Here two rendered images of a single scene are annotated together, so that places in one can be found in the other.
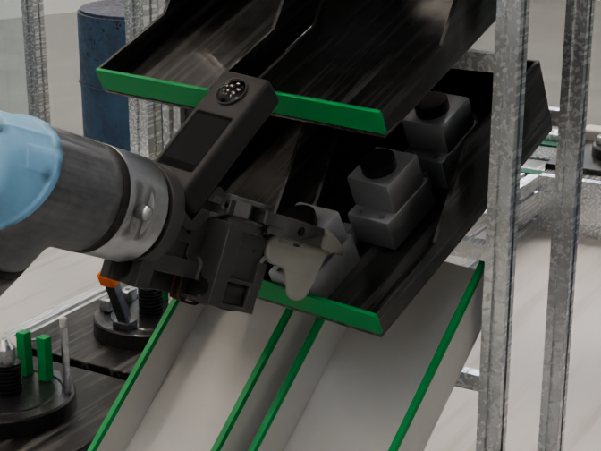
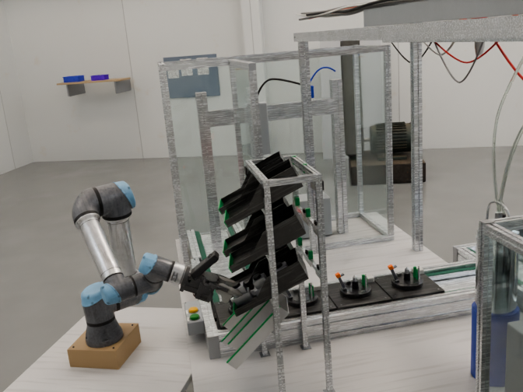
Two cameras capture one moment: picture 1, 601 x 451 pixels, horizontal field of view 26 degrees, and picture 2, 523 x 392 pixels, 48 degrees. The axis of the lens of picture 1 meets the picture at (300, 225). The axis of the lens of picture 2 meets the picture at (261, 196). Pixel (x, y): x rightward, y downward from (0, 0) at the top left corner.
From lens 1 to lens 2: 1.61 m
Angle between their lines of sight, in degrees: 48
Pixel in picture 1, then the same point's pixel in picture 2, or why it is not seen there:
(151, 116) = (417, 229)
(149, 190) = (177, 273)
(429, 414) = (257, 339)
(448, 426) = (360, 356)
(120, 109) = not seen: outside the picture
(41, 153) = (149, 264)
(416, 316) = not seen: hidden behind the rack
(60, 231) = (156, 277)
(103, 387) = not seen: hidden behind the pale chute
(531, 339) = (432, 342)
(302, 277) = (225, 298)
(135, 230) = (173, 280)
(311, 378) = (257, 323)
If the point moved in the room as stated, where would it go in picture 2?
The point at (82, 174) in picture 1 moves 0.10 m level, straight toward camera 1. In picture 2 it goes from (159, 268) to (135, 278)
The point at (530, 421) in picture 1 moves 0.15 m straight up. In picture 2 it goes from (383, 365) to (382, 329)
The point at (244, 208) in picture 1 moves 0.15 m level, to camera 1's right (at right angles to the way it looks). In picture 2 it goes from (204, 280) to (231, 292)
